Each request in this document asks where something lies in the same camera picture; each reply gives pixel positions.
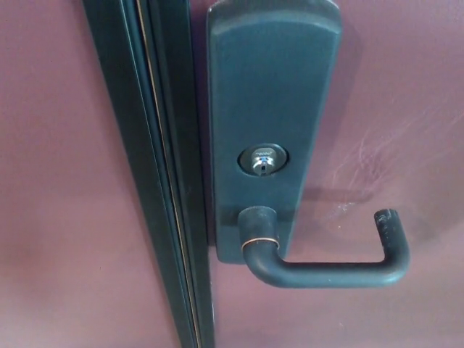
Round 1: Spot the black door edge seal strip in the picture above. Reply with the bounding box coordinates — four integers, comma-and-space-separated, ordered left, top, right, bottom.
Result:
80, 0, 217, 348

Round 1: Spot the silver lock cylinder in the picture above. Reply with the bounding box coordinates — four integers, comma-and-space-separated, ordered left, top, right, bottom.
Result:
236, 144, 291, 179

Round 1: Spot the plain maroon door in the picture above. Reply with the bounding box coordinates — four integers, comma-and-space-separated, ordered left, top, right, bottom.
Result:
0, 0, 182, 348

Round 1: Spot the dark handle escutcheon plate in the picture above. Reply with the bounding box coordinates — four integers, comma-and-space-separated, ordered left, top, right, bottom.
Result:
206, 0, 344, 268

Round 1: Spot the dark lever door handle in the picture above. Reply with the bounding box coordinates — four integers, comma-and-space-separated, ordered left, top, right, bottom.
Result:
237, 205, 412, 289

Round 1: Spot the maroon door with handle plate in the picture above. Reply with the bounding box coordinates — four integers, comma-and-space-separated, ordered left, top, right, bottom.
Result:
188, 0, 464, 348

